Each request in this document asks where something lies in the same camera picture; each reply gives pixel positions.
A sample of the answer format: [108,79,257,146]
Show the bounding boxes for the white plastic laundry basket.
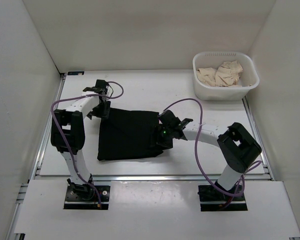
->
[192,51,260,101]

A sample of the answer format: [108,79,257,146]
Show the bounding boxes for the white front cover board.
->
[14,180,300,240]

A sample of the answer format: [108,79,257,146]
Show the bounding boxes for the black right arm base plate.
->
[197,185,248,212]

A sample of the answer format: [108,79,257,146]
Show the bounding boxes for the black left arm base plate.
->
[63,178,111,210]

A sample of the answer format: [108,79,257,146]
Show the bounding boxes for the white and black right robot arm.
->
[150,110,262,200]

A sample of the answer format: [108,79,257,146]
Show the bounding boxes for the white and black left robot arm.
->
[50,79,111,204]

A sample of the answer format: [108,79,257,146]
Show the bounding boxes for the aluminium front frame rail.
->
[34,173,272,182]

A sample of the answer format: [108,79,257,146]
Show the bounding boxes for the beige trousers in basket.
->
[196,59,255,88]

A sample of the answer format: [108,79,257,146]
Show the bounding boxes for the black corner label sticker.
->
[67,71,85,76]

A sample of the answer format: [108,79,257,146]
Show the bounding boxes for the aluminium left frame rail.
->
[4,72,66,240]

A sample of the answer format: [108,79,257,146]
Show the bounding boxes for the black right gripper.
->
[146,124,174,151]

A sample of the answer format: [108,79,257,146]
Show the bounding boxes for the black trousers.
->
[97,108,163,161]

